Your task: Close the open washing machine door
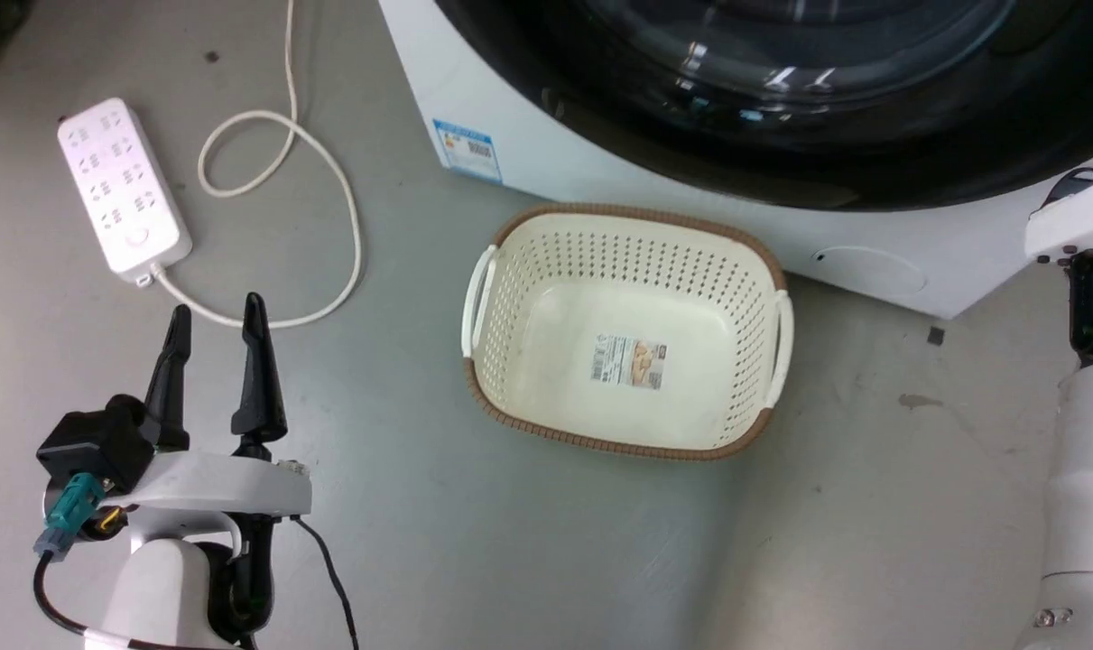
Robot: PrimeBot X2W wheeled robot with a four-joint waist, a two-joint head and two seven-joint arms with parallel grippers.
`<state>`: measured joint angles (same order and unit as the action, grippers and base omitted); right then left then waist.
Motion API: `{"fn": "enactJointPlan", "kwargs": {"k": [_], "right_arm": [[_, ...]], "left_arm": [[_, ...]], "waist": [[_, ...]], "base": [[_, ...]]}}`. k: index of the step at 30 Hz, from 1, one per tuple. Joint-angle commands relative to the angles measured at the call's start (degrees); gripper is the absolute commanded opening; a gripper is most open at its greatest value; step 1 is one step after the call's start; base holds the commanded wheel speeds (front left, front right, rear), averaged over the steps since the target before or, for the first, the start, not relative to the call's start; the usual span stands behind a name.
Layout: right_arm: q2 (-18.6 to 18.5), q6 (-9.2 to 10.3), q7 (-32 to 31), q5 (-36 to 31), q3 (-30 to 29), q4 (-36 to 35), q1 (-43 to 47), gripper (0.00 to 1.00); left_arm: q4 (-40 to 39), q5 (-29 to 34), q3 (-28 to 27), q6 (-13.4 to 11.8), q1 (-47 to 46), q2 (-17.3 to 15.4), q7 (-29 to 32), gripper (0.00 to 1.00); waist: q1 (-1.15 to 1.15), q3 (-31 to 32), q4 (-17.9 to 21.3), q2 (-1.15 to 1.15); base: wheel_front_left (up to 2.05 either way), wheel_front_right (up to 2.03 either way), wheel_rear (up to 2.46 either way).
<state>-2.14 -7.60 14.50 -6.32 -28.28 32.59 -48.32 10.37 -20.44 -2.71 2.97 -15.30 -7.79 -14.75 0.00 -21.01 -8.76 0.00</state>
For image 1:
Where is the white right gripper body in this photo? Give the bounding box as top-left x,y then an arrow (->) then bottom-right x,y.
1024,176 -> 1093,265

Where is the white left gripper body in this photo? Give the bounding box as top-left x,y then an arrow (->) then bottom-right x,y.
104,450 -> 313,544

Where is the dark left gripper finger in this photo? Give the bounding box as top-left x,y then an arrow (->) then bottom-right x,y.
230,292 -> 289,462
142,305 -> 193,453

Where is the black round washing machine door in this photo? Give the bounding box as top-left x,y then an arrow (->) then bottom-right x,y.
433,0 -> 1093,212

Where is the white front-load washing machine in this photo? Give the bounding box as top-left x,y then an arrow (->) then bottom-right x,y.
379,0 -> 1093,320

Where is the white power strip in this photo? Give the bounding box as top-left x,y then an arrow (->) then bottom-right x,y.
57,97 -> 193,287

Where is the round white filter cover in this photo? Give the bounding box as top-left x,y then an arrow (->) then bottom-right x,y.
812,245 -> 928,295

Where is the blue energy label sticker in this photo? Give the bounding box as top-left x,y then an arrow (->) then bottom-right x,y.
432,118 -> 503,186

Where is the cream perforated laundry basket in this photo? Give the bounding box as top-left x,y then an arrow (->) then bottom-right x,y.
461,204 -> 795,462

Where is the printed product label sticker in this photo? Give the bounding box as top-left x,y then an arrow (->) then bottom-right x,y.
589,334 -> 667,391

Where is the teal cable connector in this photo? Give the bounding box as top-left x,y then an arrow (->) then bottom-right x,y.
32,472 -> 107,560

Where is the white power strip cord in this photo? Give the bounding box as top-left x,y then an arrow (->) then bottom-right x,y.
152,0 -> 365,330

